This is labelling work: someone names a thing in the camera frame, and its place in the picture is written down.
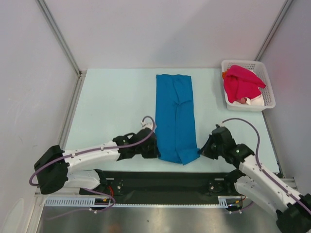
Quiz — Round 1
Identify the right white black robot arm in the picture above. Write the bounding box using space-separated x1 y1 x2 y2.
199 126 311 233

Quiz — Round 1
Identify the aluminium frame rail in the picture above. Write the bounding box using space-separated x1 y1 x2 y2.
34 177 297 198

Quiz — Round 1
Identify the pink t shirt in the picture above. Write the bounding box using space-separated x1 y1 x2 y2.
223 65 266 103

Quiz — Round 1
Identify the white t shirt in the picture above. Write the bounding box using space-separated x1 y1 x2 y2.
244 94 265 106

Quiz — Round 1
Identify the blue t shirt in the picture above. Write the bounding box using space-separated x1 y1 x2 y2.
155 74 199 165

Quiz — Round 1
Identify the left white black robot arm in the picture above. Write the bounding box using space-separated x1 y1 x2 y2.
34 127 160 195

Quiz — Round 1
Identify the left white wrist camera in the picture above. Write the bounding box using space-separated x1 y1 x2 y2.
141 122 157 132

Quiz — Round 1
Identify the orange t shirt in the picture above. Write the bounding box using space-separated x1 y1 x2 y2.
222 69 229 79

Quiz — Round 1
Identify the white plastic basket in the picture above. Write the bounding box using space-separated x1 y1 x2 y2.
221 59 276 112

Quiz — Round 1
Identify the white slotted cable duct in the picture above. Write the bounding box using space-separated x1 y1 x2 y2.
45 196 242 209

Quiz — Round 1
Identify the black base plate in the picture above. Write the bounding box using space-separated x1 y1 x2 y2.
80 170 284 205

